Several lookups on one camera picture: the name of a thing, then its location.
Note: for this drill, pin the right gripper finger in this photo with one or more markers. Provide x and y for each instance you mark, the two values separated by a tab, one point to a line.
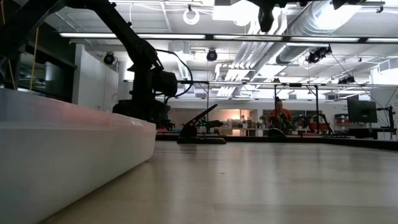
266	18

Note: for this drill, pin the clear plastic box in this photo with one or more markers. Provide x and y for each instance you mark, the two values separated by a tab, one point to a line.
62	149

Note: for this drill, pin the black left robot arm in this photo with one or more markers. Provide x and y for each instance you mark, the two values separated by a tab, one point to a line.
124	28

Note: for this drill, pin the black ceiling spotlight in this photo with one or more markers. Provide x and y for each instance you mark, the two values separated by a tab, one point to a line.
211	55
109	58
317	55

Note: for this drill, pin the person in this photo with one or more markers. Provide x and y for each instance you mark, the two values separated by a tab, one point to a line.
280	115

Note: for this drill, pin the black computer monitor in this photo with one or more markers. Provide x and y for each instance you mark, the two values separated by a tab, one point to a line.
362	110

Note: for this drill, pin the black tape dispenser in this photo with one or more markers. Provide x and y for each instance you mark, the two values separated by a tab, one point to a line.
189	130

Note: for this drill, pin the long ceiling light bar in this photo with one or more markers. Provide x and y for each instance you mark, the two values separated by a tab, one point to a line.
93	35

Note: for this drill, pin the silver ceiling duct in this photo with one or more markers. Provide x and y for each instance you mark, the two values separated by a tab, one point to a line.
323	18

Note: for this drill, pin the black background rig frame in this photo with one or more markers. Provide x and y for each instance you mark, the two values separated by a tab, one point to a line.
295	84

